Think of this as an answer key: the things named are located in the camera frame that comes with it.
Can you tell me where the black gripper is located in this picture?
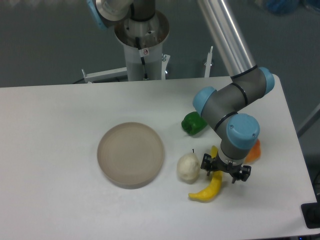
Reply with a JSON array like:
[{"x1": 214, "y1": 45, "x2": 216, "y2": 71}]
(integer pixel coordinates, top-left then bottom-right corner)
[{"x1": 200, "y1": 153, "x2": 252, "y2": 184}]

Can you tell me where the orange fruit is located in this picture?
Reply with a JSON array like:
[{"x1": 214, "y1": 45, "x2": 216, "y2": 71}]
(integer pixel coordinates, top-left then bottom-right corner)
[{"x1": 244, "y1": 139, "x2": 262, "y2": 164}]

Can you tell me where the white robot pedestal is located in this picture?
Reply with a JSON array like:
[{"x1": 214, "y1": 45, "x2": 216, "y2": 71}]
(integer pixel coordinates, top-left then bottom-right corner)
[{"x1": 114, "y1": 10, "x2": 170, "y2": 82}]

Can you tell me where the black cable on pedestal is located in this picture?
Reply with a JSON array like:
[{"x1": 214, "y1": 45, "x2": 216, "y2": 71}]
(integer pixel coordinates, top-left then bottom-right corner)
[{"x1": 134, "y1": 36, "x2": 149, "y2": 80}]

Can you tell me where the white pear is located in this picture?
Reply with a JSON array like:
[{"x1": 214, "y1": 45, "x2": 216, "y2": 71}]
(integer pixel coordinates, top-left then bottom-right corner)
[{"x1": 176, "y1": 151, "x2": 200, "y2": 183}]

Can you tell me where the beige round plate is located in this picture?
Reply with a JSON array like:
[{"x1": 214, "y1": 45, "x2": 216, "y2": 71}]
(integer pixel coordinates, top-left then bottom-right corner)
[{"x1": 97, "y1": 122, "x2": 165, "y2": 189}]

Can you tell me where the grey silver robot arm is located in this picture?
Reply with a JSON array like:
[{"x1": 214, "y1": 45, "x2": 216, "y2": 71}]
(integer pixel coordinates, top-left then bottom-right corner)
[{"x1": 87, "y1": 0, "x2": 275, "y2": 181}]

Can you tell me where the black device at table edge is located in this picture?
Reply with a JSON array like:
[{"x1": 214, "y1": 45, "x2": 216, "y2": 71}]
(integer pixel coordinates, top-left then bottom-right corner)
[{"x1": 301, "y1": 202, "x2": 320, "y2": 229}]

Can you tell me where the blue plastic bag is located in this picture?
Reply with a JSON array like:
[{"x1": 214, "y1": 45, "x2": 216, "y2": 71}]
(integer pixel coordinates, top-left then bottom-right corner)
[{"x1": 264, "y1": 0, "x2": 300, "y2": 16}]

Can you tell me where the yellow banana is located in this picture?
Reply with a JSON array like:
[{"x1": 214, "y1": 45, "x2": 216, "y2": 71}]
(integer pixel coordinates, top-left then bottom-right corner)
[{"x1": 188, "y1": 145, "x2": 223, "y2": 203}]

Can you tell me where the white upright bracket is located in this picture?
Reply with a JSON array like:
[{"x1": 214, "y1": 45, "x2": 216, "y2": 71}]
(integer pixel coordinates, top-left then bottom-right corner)
[{"x1": 204, "y1": 45, "x2": 214, "y2": 78}]

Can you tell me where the green bell pepper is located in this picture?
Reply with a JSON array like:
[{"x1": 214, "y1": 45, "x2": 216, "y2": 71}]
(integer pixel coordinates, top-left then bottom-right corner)
[{"x1": 181, "y1": 111, "x2": 208, "y2": 136}]

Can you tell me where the white metal frame bracket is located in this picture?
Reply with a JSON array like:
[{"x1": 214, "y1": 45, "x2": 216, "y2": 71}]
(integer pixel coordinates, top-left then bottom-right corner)
[{"x1": 81, "y1": 67, "x2": 127, "y2": 83}]

